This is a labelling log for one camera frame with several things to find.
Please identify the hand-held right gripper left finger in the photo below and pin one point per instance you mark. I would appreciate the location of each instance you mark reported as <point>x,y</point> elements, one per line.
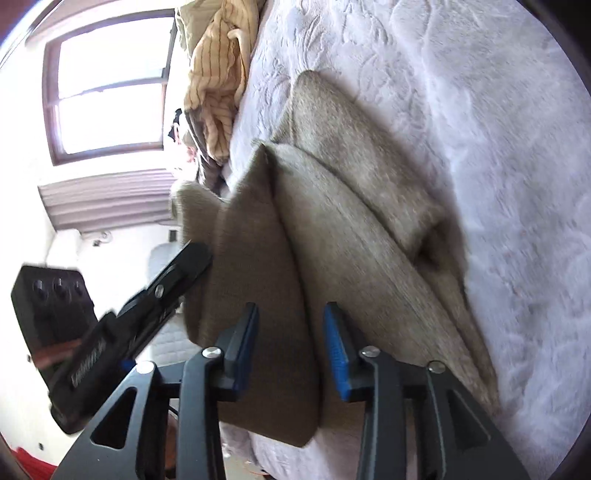
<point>249,341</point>

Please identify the pale lilac embossed bed blanket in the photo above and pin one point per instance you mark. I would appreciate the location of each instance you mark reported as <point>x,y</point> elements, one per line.
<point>461,115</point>

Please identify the brown framed window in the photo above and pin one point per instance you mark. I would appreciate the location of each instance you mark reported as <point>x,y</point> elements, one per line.
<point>106,110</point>

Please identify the dark and pink clothes pile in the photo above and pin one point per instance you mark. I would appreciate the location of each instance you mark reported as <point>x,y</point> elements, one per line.
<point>178,129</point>

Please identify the grey-green cloth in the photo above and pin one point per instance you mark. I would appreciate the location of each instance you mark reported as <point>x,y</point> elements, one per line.
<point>210,175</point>

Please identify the yellow striped cloth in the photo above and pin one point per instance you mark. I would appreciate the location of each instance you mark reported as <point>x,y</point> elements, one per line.
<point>212,60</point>

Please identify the lilac pleated curtain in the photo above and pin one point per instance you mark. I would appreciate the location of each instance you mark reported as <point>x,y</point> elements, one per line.
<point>106,198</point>

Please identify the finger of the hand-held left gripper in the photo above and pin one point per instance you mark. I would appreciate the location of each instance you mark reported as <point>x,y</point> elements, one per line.
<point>184,267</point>

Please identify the beige knit sweater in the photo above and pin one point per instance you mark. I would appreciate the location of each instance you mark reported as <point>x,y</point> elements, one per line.
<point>258,277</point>

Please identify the wall socket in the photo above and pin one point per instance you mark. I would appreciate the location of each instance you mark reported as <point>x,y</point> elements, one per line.
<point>99,240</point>

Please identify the grey quilted sofa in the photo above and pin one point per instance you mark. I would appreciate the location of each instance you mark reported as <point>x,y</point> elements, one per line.
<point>171,341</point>

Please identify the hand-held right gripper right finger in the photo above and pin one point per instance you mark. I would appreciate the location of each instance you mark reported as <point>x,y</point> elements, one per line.
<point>334,350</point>

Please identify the red cloth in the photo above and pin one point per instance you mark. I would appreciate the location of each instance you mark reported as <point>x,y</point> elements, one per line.
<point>32,466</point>

